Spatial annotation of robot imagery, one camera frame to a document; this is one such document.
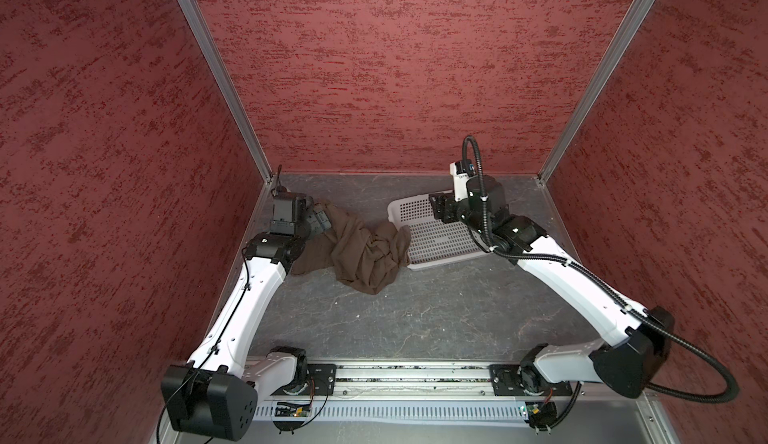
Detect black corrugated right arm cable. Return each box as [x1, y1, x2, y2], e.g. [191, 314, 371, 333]
[460, 135, 740, 404]

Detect aluminium corner post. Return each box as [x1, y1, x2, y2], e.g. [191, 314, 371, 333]
[176, 0, 273, 184]
[538, 0, 656, 186]

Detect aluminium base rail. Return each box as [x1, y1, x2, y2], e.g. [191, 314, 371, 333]
[271, 359, 638, 405]

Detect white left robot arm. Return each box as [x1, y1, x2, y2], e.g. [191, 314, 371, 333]
[161, 192, 331, 442]

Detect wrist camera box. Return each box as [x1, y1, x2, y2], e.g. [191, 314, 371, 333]
[269, 192, 313, 238]
[449, 159, 476, 201]

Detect aluminium left corner post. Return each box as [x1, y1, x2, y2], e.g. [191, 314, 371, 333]
[176, 0, 273, 184]

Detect right small circuit board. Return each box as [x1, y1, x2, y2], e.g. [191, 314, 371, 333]
[526, 402, 558, 428]

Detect left small circuit board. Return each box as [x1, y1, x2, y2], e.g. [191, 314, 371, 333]
[273, 401, 313, 420]

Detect aluminium right corner post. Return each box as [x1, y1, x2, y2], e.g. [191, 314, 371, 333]
[538, 0, 656, 186]

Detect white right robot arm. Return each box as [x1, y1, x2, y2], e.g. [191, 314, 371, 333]
[428, 176, 674, 398]

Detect small circuit board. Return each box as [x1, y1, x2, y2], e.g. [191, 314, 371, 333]
[526, 402, 558, 428]
[273, 401, 313, 420]

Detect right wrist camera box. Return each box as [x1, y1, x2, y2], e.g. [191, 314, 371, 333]
[449, 159, 476, 201]

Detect brown corduroy trousers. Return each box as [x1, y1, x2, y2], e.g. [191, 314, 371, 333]
[290, 200, 412, 295]

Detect white perforated plastic basket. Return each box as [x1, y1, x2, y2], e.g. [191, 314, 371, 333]
[387, 194, 484, 270]

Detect white slotted cable duct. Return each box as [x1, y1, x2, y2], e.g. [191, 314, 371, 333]
[251, 400, 532, 424]

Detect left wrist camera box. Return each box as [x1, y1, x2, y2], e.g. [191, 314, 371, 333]
[269, 192, 313, 238]

